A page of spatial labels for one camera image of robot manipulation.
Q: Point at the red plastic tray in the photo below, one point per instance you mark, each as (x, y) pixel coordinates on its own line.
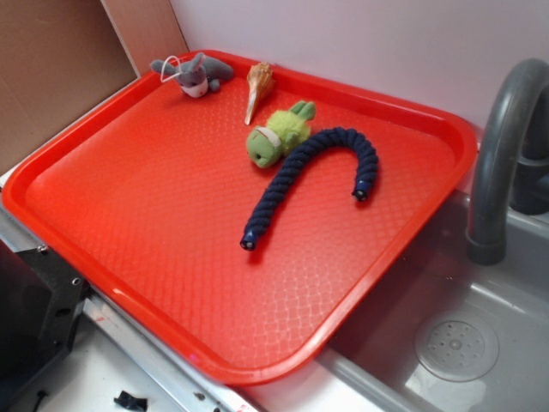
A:
(147, 197)

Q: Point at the grey plastic sink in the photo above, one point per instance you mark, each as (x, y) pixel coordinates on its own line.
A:
(438, 333)

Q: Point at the grey plush toy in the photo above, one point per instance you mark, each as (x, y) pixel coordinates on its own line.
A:
(196, 77)

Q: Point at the green plush turtle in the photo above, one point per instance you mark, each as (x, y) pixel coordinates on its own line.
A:
(284, 131)

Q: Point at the brown cardboard panel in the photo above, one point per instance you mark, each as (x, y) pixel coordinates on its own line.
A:
(60, 59)

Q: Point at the black tape scrap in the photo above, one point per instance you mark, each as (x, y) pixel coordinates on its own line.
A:
(130, 402)

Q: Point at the tan conch shell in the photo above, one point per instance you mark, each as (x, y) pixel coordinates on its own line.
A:
(261, 82)

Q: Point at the grey plastic faucet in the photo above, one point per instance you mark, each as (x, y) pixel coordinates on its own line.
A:
(512, 167)

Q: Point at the black metal bracket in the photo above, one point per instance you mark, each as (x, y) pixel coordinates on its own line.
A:
(41, 300)

